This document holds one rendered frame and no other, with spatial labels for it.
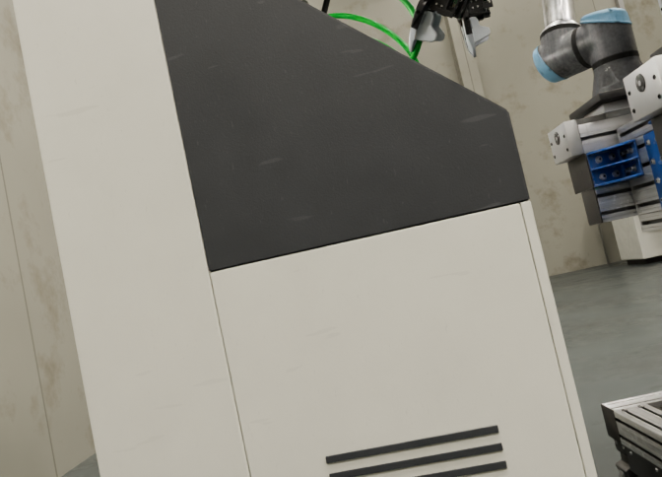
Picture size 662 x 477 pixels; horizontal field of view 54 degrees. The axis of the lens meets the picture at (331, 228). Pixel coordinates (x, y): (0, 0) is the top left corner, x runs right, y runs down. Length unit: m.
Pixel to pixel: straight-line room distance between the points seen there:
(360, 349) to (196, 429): 0.33
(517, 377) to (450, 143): 0.42
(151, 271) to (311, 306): 0.31
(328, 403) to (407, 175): 0.42
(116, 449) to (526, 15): 11.42
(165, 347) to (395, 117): 0.58
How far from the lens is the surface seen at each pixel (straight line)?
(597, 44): 1.88
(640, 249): 9.94
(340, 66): 1.19
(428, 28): 1.44
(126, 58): 1.31
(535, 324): 1.15
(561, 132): 1.78
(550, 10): 2.02
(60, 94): 1.35
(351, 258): 1.14
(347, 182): 1.15
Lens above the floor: 0.73
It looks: 4 degrees up
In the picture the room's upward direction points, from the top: 12 degrees counter-clockwise
